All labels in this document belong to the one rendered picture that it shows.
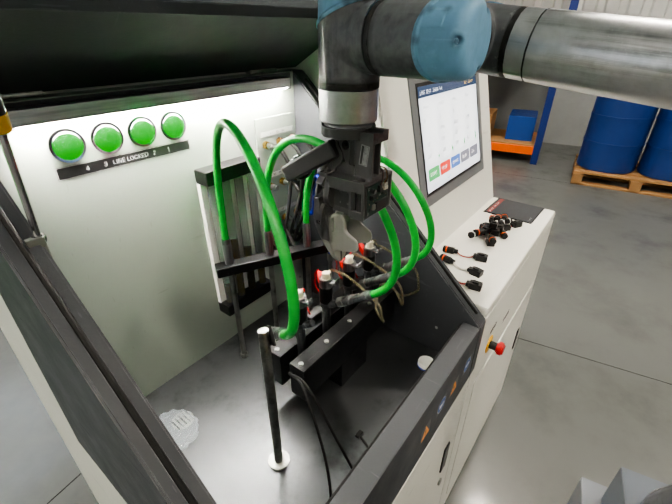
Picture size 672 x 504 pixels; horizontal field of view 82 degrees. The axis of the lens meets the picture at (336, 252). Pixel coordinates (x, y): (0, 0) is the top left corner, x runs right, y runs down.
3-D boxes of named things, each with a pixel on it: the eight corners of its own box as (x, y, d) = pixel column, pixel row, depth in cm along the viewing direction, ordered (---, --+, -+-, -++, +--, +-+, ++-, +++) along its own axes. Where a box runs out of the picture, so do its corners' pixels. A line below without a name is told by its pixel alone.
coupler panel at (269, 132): (275, 246, 100) (264, 121, 85) (266, 242, 102) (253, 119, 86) (308, 228, 109) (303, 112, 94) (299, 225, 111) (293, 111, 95)
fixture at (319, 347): (306, 424, 80) (303, 371, 72) (272, 399, 85) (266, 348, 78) (391, 334, 103) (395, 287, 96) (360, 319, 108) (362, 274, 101)
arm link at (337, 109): (306, 88, 48) (345, 82, 53) (307, 127, 50) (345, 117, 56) (356, 94, 44) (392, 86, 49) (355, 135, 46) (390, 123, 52)
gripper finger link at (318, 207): (322, 245, 56) (321, 187, 52) (314, 242, 57) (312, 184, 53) (342, 233, 59) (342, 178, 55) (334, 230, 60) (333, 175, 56)
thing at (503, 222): (500, 253, 111) (504, 236, 108) (464, 242, 116) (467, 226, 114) (522, 225, 126) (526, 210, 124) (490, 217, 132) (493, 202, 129)
